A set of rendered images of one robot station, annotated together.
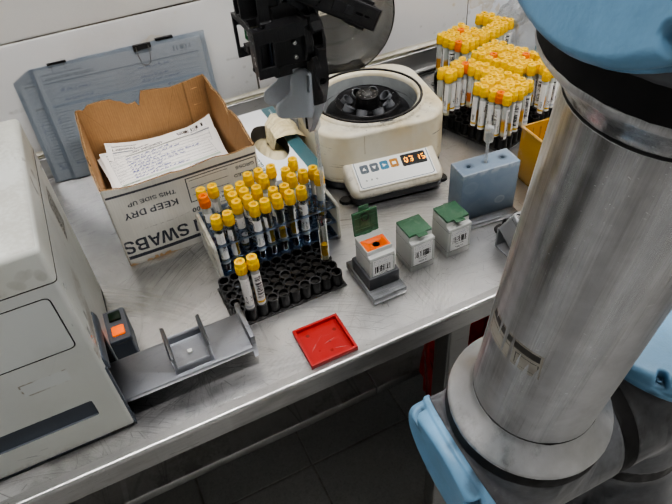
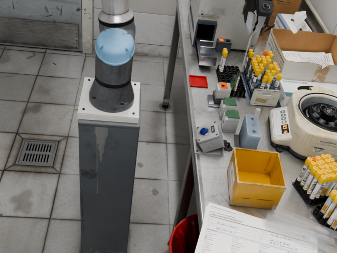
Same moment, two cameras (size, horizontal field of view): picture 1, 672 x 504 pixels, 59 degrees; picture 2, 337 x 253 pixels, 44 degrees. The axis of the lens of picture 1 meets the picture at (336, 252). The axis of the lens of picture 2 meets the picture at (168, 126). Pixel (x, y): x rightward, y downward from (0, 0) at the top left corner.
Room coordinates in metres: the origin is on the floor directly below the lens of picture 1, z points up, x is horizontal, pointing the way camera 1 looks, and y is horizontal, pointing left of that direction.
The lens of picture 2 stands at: (0.76, -1.28, 1.78)
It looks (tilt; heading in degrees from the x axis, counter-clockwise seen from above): 41 degrees down; 104
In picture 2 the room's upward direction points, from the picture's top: 9 degrees clockwise
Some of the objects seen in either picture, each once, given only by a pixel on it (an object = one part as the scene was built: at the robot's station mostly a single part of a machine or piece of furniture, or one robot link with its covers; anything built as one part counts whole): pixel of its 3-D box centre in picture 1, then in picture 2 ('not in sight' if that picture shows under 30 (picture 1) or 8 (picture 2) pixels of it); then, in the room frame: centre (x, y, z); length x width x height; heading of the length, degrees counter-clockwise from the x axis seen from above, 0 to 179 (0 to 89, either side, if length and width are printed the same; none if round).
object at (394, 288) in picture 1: (375, 271); (220, 99); (0.62, -0.06, 0.89); 0.09 x 0.05 x 0.04; 22
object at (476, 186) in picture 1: (482, 187); (248, 136); (0.76, -0.25, 0.92); 0.10 x 0.07 x 0.10; 107
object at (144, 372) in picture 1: (172, 355); (205, 46); (0.48, 0.22, 0.92); 0.21 x 0.07 x 0.05; 112
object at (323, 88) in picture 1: (312, 66); (250, 9); (0.64, 0.01, 1.21); 0.05 x 0.02 x 0.09; 23
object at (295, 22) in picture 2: not in sight; (296, 24); (0.80, 0.61, 0.94); 0.22 x 0.12 x 0.13; 116
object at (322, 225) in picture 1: (324, 243); (236, 83); (0.66, 0.02, 0.93); 0.01 x 0.01 x 0.10
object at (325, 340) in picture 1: (324, 340); (198, 81); (0.52, 0.03, 0.88); 0.07 x 0.07 x 0.01; 22
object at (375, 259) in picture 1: (375, 258); (222, 93); (0.62, -0.06, 0.92); 0.05 x 0.04 x 0.06; 22
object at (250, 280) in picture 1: (276, 260); (233, 71); (0.63, 0.09, 0.93); 0.17 x 0.09 x 0.11; 113
